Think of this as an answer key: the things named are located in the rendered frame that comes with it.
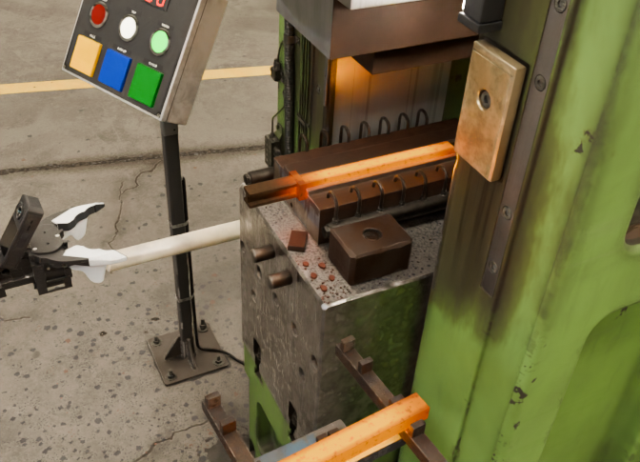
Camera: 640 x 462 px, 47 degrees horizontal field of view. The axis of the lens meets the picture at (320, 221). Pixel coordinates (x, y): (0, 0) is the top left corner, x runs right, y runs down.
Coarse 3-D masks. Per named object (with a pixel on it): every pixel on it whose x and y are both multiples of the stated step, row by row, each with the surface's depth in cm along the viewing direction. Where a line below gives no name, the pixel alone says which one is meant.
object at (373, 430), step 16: (400, 400) 98; (416, 400) 98; (368, 416) 95; (384, 416) 95; (400, 416) 95; (416, 416) 96; (336, 432) 93; (352, 432) 93; (368, 432) 93; (384, 432) 94; (320, 448) 91; (336, 448) 91; (352, 448) 91; (368, 448) 94
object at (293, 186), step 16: (432, 144) 143; (448, 144) 144; (368, 160) 138; (384, 160) 138; (400, 160) 138; (416, 160) 140; (288, 176) 131; (304, 176) 132; (320, 176) 133; (336, 176) 133; (352, 176) 135; (256, 192) 127; (272, 192) 130; (288, 192) 131; (304, 192) 131
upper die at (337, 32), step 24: (288, 0) 119; (312, 0) 111; (336, 0) 105; (432, 0) 112; (456, 0) 114; (312, 24) 113; (336, 24) 107; (360, 24) 109; (384, 24) 111; (408, 24) 113; (432, 24) 115; (456, 24) 117; (336, 48) 110; (360, 48) 112; (384, 48) 114
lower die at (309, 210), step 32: (416, 128) 154; (448, 128) 154; (288, 160) 141; (320, 160) 140; (352, 160) 141; (448, 160) 142; (320, 192) 131; (352, 192) 132; (384, 192) 132; (416, 192) 136; (320, 224) 129
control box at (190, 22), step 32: (96, 0) 165; (128, 0) 160; (160, 0) 154; (192, 0) 150; (224, 0) 154; (96, 32) 164; (192, 32) 151; (64, 64) 170; (96, 64) 164; (160, 64) 155; (192, 64) 155; (128, 96) 159; (160, 96) 154; (192, 96) 159
